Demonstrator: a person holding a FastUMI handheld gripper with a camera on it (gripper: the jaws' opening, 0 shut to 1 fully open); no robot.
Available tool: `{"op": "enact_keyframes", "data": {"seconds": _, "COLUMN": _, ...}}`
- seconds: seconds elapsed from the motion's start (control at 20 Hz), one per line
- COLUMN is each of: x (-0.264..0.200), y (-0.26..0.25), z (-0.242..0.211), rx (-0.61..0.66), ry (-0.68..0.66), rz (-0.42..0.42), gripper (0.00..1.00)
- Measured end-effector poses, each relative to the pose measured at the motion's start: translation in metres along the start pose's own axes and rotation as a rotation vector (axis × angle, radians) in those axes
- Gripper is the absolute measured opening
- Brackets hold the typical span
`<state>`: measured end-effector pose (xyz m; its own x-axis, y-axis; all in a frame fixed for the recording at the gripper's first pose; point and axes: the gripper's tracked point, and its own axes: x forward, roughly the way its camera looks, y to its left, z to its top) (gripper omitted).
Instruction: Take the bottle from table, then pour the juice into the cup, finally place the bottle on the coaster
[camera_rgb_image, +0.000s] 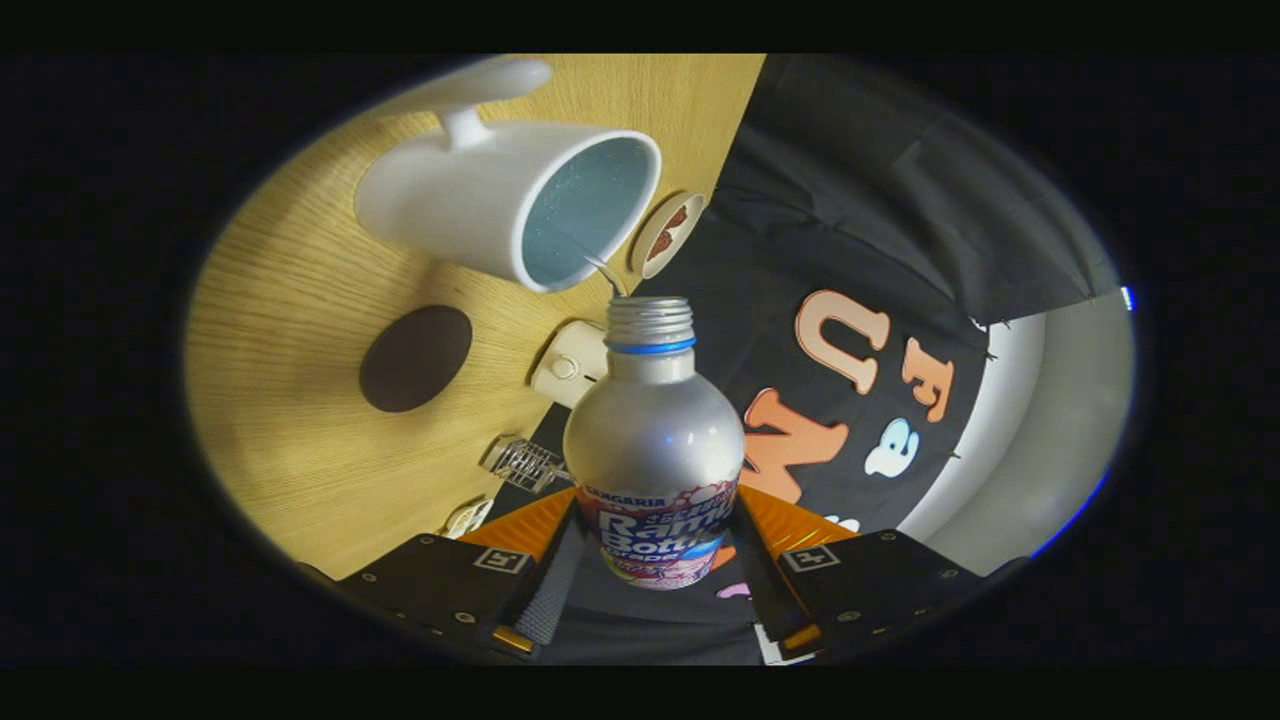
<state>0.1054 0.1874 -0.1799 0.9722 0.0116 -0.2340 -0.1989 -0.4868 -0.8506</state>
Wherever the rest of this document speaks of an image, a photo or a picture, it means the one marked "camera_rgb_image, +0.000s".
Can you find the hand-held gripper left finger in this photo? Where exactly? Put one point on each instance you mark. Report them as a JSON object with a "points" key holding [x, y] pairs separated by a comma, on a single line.
{"points": [[545, 600]]}

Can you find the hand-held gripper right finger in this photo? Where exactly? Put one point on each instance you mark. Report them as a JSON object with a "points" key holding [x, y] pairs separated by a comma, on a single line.
{"points": [[768, 590]]}

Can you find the silver juice bottle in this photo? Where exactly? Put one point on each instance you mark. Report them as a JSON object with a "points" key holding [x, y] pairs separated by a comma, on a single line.
{"points": [[650, 440]]}

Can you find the dark brown round coaster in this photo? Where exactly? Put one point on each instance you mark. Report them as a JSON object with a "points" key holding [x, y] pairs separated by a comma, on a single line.
{"points": [[415, 358]]}

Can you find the white cup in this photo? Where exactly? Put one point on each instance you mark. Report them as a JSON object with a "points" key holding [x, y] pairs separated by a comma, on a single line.
{"points": [[450, 200]]}

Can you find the white divided dish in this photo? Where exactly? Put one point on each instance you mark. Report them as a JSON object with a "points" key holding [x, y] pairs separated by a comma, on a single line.
{"points": [[468, 518]]}

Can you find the white toaster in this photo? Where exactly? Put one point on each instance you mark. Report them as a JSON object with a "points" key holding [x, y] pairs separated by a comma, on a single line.
{"points": [[568, 365]]}

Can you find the wooden table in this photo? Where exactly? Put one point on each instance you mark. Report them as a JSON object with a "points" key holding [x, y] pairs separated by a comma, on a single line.
{"points": [[300, 420]]}

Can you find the small white plate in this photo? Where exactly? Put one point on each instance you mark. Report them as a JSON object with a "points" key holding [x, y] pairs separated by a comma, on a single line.
{"points": [[650, 250]]}

